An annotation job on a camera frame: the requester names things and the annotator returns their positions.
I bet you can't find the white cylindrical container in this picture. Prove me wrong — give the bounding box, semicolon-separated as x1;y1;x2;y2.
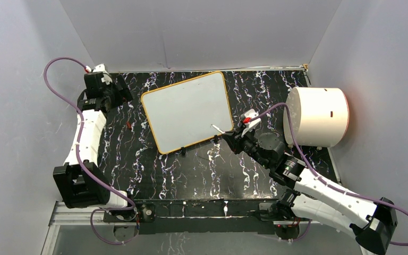
286;87;350;148

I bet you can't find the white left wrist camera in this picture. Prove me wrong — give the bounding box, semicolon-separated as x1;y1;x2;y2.
92;63;113;85

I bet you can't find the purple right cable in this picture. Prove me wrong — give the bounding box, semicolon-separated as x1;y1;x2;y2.
250;103;408;247

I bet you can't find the aluminium base frame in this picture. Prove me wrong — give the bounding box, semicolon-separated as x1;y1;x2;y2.
42;203;366;254

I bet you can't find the purple cable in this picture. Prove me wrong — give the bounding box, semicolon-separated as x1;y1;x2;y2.
43;57;139;246
250;103;408;247

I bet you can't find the white marker pen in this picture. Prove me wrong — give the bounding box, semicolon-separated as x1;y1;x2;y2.
211;124;225;134

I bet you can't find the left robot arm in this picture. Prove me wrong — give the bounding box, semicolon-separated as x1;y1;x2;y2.
53;69;138;221

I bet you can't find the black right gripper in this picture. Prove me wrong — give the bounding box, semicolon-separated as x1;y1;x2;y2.
222;125;271;169

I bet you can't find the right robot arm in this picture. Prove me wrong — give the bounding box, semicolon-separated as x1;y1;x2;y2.
222;129;397;254

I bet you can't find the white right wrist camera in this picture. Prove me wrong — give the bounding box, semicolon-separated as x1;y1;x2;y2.
241;109;261;137

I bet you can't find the yellow framed whiteboard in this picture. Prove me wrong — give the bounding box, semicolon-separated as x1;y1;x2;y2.
140;71;234;154

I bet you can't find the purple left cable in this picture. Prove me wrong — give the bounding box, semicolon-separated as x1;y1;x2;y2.
43;57;139;246

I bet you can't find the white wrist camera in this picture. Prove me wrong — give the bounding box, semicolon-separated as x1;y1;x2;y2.
241;109;261;137
92;63;113;85

